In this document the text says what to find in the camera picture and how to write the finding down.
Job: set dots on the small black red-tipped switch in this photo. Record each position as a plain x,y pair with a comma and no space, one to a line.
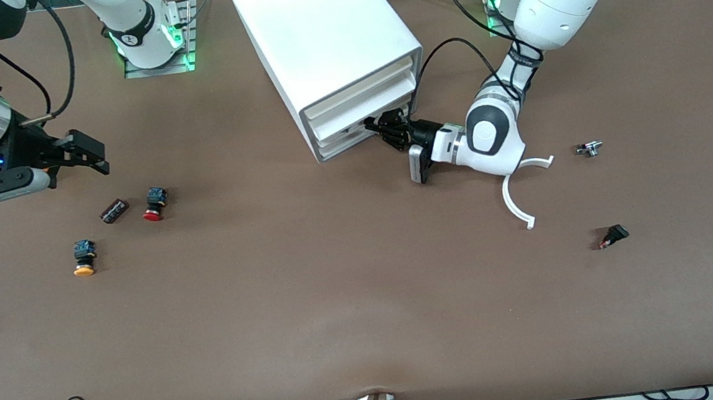
616,234

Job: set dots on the yellow push button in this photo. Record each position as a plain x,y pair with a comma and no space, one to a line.
84,256

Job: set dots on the white drawer cabinet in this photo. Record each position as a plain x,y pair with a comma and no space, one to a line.
318,24

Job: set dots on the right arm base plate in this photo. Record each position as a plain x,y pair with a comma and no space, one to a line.
170,64

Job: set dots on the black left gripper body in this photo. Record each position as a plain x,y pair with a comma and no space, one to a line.
422,129

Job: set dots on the small dark brown connector block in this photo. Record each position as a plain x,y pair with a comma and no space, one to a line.
114,212

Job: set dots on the red push button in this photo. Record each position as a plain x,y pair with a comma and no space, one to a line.
154,202

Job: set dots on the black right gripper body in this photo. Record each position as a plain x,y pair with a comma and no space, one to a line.
28,150

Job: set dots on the small silver metal switch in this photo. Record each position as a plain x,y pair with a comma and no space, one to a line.
590,148

